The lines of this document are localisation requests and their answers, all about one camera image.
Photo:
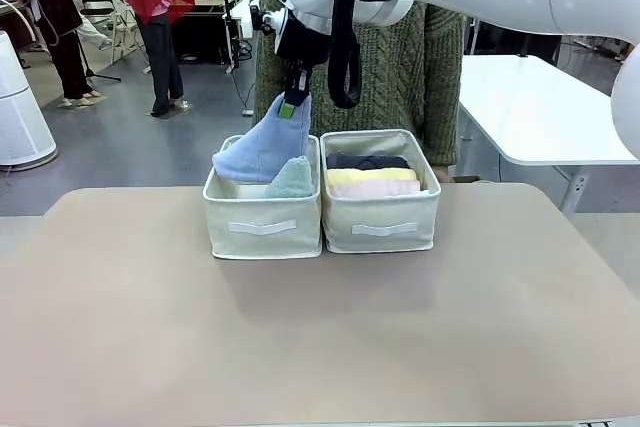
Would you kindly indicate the navy rolled towel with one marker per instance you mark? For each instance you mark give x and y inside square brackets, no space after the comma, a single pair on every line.
[365,162]

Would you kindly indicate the black background desk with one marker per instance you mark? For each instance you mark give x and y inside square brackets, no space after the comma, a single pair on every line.
[200,32]

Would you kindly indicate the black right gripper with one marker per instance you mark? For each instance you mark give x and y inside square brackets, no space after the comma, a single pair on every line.
[302,44]

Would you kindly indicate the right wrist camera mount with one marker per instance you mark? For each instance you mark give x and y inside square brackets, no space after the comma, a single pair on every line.
[260,19]

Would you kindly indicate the person's left forearm green sleeve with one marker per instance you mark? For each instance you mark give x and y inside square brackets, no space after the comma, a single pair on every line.
[445,122]

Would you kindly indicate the bystander in black clothes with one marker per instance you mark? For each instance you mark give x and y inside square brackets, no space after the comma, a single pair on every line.
[65,47]

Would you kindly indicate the person in green knit sweater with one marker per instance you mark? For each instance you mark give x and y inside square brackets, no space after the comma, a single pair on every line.
[390,77]

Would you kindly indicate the black tripod stand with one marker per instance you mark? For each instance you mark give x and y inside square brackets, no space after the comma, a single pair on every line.
[229,22]

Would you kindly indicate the person's right forearm green sleeve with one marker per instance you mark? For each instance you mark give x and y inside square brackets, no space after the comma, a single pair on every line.
[265,82]

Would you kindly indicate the white cylindrical air purifier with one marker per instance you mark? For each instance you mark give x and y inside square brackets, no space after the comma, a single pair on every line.
[20,117]

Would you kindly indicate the pink towel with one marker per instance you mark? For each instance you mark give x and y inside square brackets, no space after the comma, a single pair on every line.
[380,189]

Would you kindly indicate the person's left hand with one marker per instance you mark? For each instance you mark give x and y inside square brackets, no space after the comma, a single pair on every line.
[443,174]

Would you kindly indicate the white table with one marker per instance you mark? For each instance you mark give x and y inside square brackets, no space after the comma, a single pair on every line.
[525,107]

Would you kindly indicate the teal cone-folded towel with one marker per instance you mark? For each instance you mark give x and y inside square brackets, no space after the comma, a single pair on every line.
[290,182]

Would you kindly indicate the bystander with red shawl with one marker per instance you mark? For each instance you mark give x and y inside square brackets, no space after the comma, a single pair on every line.
[160,62]

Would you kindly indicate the yellow towel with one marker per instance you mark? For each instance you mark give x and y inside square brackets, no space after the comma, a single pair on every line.
[370,176]

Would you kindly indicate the periwinkle blue cone-folded towel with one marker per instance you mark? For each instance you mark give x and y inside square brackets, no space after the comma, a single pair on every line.
[260,152]

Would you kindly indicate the cream fabric storage basket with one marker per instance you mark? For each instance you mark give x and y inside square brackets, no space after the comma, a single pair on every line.
[425,227]
[220,227]

